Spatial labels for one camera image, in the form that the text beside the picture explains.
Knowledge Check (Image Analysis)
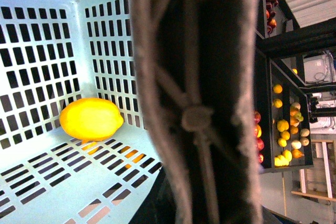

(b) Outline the yellow lemon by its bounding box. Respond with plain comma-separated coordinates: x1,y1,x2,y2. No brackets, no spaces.
59,98,124,143

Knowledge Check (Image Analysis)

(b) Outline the black fruit shelf rack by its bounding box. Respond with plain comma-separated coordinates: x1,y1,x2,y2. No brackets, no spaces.
254,0,335,173

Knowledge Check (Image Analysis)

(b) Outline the light blue plastic basket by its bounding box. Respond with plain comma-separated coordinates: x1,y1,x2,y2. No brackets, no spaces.
1,0,161,223

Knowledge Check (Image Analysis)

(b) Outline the grey basket handle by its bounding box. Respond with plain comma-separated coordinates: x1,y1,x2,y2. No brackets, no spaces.
130,0,263,223

